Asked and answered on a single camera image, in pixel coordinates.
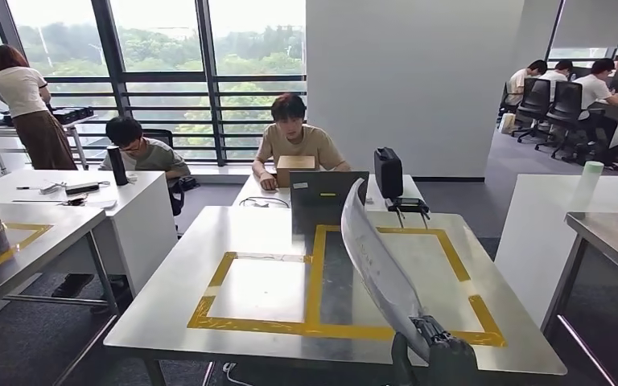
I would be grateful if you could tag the white bag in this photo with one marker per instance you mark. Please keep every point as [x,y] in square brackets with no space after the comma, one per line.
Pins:
[507,123]

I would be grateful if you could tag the black remote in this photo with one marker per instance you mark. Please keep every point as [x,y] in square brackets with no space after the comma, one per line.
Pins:
[82,188]

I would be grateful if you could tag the black thermos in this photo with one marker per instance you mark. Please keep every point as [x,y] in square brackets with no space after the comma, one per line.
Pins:
[117,168]

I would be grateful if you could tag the black hard case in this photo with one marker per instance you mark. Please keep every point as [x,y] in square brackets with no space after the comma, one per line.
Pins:
[389,173]

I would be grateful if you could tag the white counter table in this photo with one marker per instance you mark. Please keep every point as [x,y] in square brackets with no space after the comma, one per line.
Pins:
[533,240]

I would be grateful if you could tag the black office chair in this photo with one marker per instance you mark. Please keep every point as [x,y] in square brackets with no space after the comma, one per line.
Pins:
[503,98]
[535,98]
[159,137]
[567,104]

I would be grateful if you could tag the pale green cup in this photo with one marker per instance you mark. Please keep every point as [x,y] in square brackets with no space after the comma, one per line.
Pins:
[591,170]

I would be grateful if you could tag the cardboard box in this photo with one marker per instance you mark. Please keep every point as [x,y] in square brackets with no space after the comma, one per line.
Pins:
[295,165]

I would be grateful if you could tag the black devices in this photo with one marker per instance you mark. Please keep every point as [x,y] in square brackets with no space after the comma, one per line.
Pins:
[72,114]

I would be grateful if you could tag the black window frame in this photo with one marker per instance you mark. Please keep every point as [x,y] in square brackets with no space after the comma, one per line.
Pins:
[209,80]

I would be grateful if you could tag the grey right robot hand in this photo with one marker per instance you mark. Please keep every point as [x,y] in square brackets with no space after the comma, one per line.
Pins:
[453,365]

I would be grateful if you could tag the black bags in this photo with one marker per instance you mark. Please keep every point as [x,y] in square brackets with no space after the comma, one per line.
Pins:
[615,154]

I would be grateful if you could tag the grey laptop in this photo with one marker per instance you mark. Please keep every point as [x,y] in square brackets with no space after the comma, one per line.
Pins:
[314,184]

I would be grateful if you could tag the white curved plastic part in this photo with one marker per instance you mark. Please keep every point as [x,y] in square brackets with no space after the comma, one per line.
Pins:
[378,266]

